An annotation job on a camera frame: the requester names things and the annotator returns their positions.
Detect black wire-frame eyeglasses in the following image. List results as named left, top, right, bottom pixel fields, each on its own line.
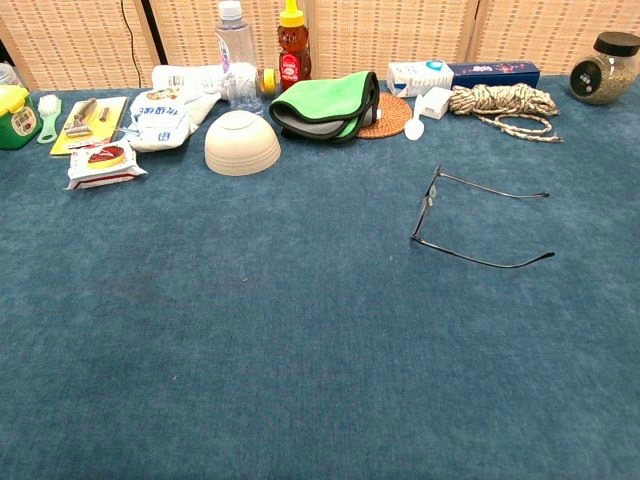
left=410, top=164, right=556, bottom=270

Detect blue table cloth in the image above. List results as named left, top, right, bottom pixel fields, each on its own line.
left=0, top=73, right=640, bottom=480

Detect beige upturned bowl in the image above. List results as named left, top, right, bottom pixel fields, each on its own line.
left=203, top=109, right=282, bottom=177

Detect round woven coaster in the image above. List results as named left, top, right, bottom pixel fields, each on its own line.
left=355, top=92, right=413, bottom=140

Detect white plastic spoon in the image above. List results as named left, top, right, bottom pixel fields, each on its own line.
left=403, top=93, right=426, bottom=141

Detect green and grey cloth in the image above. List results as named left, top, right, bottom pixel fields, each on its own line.
left=268, top=70, right=381, bottom=144

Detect small clear glass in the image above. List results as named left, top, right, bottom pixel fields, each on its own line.
left=227, top=74, right=265, bottom=117

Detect clear bottle yellow cap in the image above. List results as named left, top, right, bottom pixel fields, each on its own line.
left=219, top=62, right=278, bottom=101

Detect honey bear bottle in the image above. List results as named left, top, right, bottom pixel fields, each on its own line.
left=277, top=0, right=312, bottom=92

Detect small white box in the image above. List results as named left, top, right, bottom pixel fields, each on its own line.
left=419, top=86, right=454, bottom=121

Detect white and blue carton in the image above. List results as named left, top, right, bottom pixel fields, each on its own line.
left=386, top=59, right=455, bottom=99

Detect white bag blue print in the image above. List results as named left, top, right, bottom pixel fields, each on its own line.
left=121, top=85, right=222, bottom=153

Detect white roll with barcode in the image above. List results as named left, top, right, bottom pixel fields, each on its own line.
left=151, top=63, right=226, bottom=95

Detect tall clear water bottle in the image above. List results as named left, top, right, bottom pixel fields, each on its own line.
left=214, top=0, right=259, bottom=76

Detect bamboo folding screen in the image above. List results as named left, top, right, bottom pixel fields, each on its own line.
left=0, top=0, right=640, bottom=92

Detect red cake snack packet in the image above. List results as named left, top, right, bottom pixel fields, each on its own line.
left=65, top=139, right=149, bottom=191

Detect long dark blue box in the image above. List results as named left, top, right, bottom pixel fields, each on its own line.
left=446, top=60, right=542, bottom=91

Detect razor on yellow card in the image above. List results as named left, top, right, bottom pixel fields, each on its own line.
left=49, top=96, right=129, bottom=157

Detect green container yellow lid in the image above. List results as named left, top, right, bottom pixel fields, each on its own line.
left=0, top=84, right=44, bottom=150

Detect glass jar black lid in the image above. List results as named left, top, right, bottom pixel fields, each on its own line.
left=569, top=31, right=640, bottom=106

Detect clear plastic container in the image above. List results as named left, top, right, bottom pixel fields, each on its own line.
left=0, top=62, right=24, bottom=89

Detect coiled patterned rope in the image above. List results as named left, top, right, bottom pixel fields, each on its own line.
left=447, top=82, right=564, bottom=144

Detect black cable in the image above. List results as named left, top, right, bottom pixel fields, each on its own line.
left=119, top=0, right=144, bottom=89

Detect green handled white brush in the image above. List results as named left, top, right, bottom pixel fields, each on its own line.
left=36, top=94, right=63, bottom=145

